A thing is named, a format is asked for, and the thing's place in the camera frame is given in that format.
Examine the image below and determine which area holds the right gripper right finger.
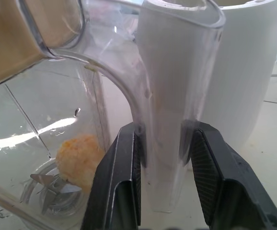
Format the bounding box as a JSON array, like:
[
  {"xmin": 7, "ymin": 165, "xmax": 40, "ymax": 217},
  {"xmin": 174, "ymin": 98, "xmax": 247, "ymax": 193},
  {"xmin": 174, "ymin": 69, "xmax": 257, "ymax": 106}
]
[{"xmin": 191, "ymin": 120, "xmax": 277, "ymax": 230}]

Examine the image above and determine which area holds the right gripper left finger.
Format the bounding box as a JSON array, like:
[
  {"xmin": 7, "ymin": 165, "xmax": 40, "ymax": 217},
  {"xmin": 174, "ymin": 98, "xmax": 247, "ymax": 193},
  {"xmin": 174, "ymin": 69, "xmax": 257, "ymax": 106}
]
[{"xmin": 81, "ymin": 122, "xmax": 143, "ymax": 230}]

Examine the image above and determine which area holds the peeled orange piece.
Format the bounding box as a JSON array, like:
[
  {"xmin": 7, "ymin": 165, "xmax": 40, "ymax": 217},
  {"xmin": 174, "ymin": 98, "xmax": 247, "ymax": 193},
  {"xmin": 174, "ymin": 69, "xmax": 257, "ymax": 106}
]
[{"xmin": 55, "ymin": 134, "xmax": 105, "ymax": 192}]

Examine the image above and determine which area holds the clear blender jar with handle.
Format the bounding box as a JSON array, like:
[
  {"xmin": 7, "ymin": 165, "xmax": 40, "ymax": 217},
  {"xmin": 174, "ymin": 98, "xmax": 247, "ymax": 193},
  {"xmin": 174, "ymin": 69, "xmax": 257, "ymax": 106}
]
[{"xmin": 0, "ymin": 0, "xmax": 227, "ymax": 230}]

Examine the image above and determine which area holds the white blender motor base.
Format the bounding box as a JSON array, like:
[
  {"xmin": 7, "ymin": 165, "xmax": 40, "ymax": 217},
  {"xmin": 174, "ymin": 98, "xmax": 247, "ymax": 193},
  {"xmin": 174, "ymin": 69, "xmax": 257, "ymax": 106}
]
[{"xmin": 138, "ymin": 0, "xmax": 277, "ymax": 173}]

